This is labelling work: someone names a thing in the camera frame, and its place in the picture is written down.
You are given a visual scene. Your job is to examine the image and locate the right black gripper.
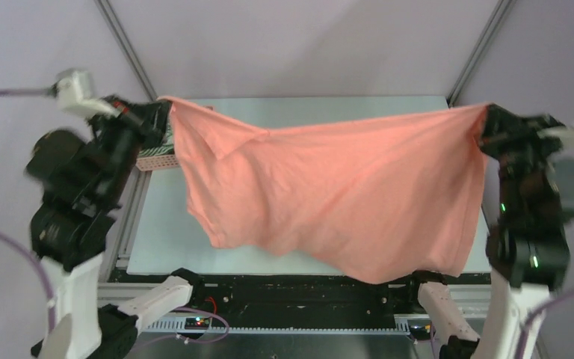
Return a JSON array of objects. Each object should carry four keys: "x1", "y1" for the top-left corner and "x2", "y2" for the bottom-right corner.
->
[{"x1": 475, "y1": 101, "x2": 570, "y2": 215}]

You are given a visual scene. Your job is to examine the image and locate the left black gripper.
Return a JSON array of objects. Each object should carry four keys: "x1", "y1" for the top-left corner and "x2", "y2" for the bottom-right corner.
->
[{"x1": 90, "y1": 90, "x2": 176, "y2": 201}]

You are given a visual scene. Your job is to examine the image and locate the salmon pink t-shirt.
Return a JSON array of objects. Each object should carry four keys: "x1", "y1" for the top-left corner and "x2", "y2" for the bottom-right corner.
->
[{"x1": 169, "y1": 98, "x2": 489, "y2": 284}]

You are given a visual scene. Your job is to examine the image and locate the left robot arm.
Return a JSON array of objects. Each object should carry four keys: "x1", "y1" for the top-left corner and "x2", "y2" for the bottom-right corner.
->
[{"x1": 26, "y1": 96, "x2": 206, "y2": 358}]

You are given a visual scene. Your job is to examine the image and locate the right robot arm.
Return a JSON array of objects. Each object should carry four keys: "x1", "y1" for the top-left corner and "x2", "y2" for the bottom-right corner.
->
[{"x1": 404, "y1": 105, "x2": 574, "y2": 358}]

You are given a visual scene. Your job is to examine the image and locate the pink plastic laundry basket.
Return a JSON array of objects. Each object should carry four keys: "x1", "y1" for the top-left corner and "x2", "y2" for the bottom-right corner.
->
[{"x1": 135, "y1": 100, "x2": 178, "y2": 172}]

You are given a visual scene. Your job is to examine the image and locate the green white striped garment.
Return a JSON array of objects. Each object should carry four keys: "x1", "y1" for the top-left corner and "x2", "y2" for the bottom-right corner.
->
[{"x1": 139, "y1": 124, "x2": 174, "y2": 157}]

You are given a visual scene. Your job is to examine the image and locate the left small circuit board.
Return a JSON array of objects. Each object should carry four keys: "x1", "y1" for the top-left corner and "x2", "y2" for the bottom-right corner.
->
[{"x1": 184, "y1": 316, "x2": 212, "y2": 331}]

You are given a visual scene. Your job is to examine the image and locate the small circuit board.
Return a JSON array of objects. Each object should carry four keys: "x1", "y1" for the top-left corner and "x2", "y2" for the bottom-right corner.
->
[
  {"x1": 184, "y1": 316, "x2": 212, "y2": 331},
  {"x1": 409, "y1": 323, "x2": 432, "y2": 337}
]

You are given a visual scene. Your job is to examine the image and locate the right small circuit board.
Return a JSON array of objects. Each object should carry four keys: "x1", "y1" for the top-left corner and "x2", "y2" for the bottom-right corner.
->
[{"x1": 409, "y1": 323, "x2": 432, "y2": 337}]

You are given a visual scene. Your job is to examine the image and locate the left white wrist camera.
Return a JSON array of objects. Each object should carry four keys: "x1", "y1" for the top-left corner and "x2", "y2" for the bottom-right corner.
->
[{"x1": 55, "y1": 68, "x2": 120, "y2": 119}]

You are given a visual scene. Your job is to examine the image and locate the left aluminium corner post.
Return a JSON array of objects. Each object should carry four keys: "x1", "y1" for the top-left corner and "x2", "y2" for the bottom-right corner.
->
[{"x1": 94, "y1": 0, "x2": 158, "y2": 100}]

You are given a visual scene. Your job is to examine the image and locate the aluminium corner post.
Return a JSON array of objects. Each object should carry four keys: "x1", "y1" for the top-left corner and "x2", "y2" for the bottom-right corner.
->
[
  {"x1": 446, "y1": 0, "x2": 518, "y2": 107},
  {"x1": 94, "y1": 0, "x2": 158, "y2": 100}
]

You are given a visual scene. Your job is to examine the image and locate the right aluminium corner post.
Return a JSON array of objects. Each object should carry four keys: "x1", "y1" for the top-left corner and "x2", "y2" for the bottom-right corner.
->
[{"x1": 446, "y1": 0, "x2": 518, "y2": 107}]

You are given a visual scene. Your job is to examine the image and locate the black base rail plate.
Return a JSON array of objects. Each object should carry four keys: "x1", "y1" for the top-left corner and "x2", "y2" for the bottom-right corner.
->
[{"x1": 108, "y1": 269, "x2": 476, "y2": 330}]

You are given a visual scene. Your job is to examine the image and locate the aluminium toothed cable duct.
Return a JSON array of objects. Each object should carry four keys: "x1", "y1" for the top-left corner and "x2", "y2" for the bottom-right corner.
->
[{"x1": 144, "y1": 316, "x2": 410, "y2": 335}]

